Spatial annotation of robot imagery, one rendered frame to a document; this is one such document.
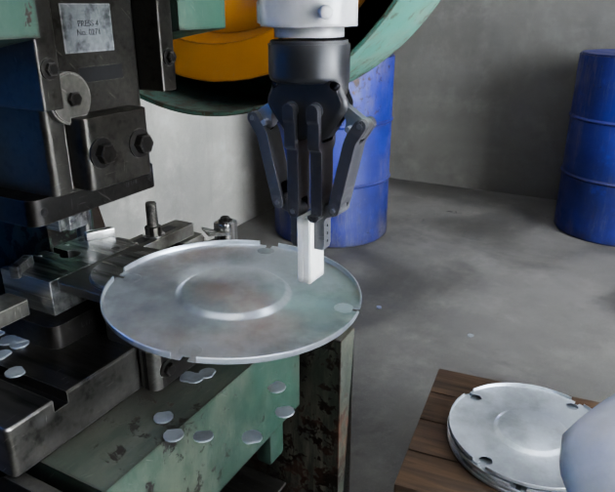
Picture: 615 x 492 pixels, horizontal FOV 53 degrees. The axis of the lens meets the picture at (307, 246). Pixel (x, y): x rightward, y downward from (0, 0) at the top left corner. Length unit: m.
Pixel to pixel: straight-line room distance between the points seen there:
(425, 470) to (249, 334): 0.58
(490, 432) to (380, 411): 0.70
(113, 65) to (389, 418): 1.32
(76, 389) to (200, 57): 0.59
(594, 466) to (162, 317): 0.42
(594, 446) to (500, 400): 0.81
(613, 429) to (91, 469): 0.49
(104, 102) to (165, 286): 0.23
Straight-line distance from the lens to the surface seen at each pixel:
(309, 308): 0.67
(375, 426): 1.78
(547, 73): 3.86
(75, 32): 0.74
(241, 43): 1.02
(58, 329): 0.79
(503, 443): 1.17
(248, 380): 0.83
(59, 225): 0.83
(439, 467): 1.14
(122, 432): 0.74
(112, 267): 0.80
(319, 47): 0.55
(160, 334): 0.63
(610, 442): 0.47
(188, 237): 1.02
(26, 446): 0.71
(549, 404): 1.29
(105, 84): 0.77
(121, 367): 0.77
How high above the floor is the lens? 1.09
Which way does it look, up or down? 21 degrees down
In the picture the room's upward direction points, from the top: straight up
